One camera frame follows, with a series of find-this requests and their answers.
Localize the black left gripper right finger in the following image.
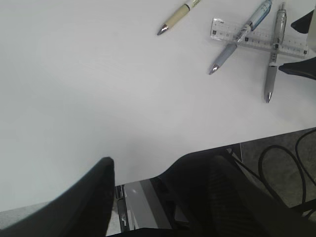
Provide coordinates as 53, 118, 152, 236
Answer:
208, 156, 316, 237

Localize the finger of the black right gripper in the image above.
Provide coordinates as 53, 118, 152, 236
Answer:
291, 10, 314, 34
278, 57, 316, 79

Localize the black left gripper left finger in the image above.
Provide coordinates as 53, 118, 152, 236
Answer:
0, 157, 115, 237

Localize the clear plastic ruler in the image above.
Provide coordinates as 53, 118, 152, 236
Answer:
210, 18, 309, 59

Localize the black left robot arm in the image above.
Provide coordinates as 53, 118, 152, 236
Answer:
0, 151, 316, 237

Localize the grey patterned ballpoint pen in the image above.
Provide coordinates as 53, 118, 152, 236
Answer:
264, 2, 287, 103

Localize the light blue ballpoint pen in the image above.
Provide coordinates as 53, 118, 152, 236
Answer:
208, 0, 273, 75

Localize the cream white ballpoint pen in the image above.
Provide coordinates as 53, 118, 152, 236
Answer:
157, 0, 201, 36

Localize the grey metal table frame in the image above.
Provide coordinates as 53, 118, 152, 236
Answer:
115, 179, 172, 232

